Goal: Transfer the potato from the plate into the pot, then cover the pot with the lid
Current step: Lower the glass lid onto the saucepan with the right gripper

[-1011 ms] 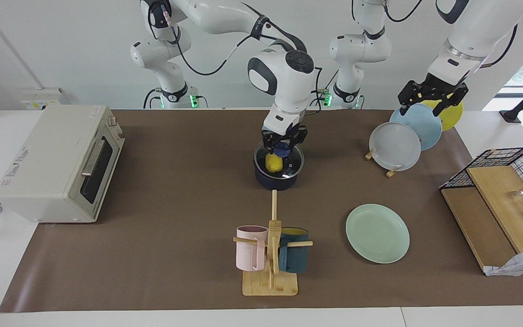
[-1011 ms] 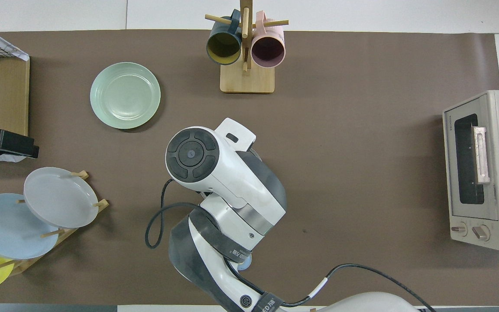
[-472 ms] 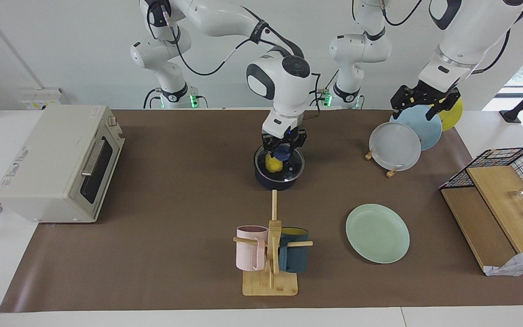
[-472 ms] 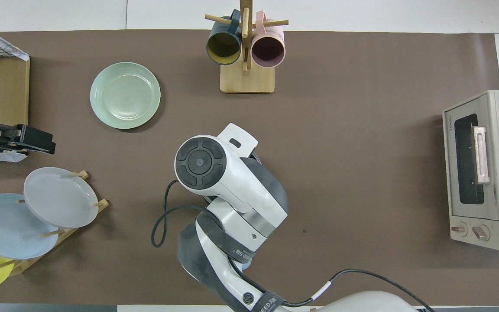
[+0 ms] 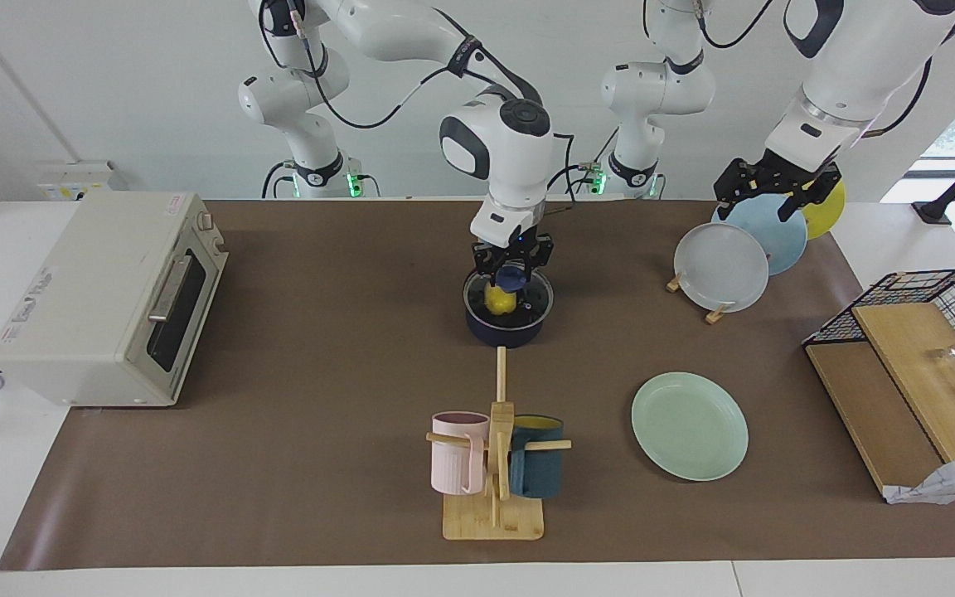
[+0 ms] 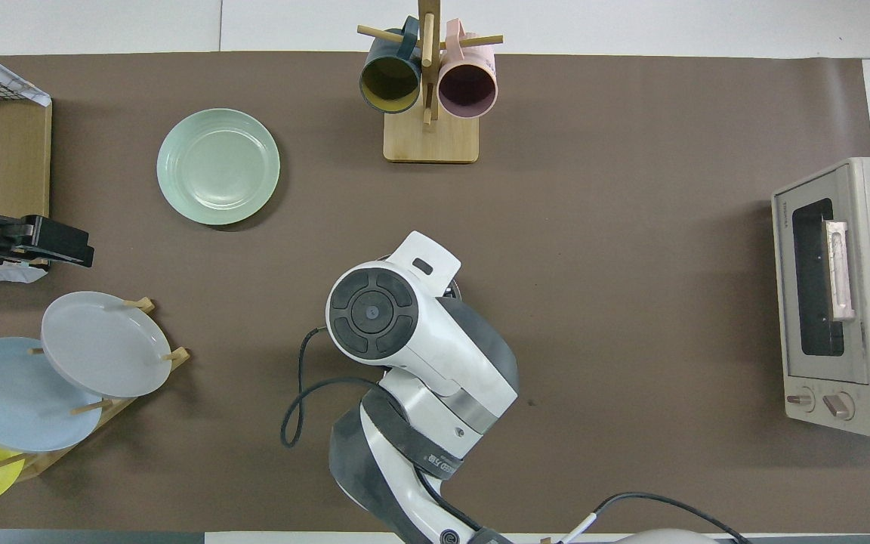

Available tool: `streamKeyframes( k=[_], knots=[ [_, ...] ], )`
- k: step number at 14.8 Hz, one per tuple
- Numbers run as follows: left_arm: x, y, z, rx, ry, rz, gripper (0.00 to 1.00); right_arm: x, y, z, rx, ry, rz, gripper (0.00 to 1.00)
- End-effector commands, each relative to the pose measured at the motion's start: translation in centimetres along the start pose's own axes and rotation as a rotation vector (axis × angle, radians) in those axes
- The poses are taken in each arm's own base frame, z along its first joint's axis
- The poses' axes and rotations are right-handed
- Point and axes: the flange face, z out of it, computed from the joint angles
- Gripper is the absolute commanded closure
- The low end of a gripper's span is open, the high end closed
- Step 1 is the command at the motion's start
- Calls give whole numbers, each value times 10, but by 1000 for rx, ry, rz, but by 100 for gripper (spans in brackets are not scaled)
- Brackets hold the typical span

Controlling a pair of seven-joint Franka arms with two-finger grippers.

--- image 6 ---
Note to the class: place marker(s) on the brown wooden board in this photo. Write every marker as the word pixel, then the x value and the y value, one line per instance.
pixel 16 166

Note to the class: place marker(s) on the dark teal ribbed mug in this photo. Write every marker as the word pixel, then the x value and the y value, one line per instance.
pixel 390 79

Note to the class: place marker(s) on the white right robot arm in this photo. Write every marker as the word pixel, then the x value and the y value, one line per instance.
pixel 420 340

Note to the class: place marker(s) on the pale green plate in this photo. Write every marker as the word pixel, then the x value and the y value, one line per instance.
pixel 218 166

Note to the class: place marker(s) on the pink ribbed mug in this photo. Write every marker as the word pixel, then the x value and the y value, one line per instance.
pixel 467 87

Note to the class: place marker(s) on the light blue plate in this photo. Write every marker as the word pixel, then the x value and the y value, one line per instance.
pixel 12 400

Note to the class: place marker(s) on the wooden mug tree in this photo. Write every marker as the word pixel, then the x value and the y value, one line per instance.
pixel 431 143

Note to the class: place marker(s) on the grey plate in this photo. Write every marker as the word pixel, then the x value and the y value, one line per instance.
pixel 103 344

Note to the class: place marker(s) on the wooden plate rack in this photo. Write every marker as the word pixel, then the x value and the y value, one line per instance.
pixel 50 461

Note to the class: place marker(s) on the dark blue saucepan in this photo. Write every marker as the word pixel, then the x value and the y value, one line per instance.
pixel 456 289

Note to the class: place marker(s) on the brown table mat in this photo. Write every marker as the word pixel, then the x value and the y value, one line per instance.
pixel 631 340

